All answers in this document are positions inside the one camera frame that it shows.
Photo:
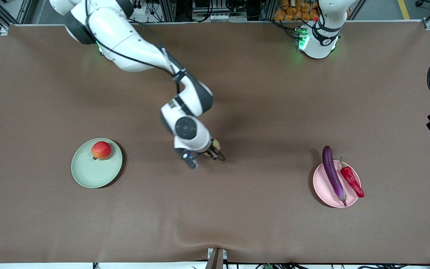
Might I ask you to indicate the pale green round plate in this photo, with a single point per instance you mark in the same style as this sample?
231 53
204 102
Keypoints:
88 172

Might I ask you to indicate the grey electronics box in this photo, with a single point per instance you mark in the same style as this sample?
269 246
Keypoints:
218 16

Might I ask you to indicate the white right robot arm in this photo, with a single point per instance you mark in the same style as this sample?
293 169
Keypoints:
125 48

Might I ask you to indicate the white power strip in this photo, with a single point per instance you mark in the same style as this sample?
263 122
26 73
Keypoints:
140 13

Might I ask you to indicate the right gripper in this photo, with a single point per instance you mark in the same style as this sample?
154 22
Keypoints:
215 153

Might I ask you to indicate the red chili pepper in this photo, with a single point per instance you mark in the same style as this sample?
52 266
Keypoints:
351 181

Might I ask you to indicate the purple eggplant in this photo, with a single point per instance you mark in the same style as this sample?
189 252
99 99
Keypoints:
330 168

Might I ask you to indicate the orange lumpy items pile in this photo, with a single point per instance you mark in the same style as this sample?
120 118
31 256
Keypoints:
293 11

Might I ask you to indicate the red apple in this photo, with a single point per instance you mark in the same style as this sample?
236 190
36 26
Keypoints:
102 150

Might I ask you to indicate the yellow-pink peach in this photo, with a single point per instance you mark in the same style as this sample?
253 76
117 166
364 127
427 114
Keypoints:
215 144

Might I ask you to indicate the pink round plate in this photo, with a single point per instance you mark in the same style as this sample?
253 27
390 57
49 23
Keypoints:
321 186

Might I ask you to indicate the brown table cloth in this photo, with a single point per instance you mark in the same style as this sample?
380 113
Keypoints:
274 224

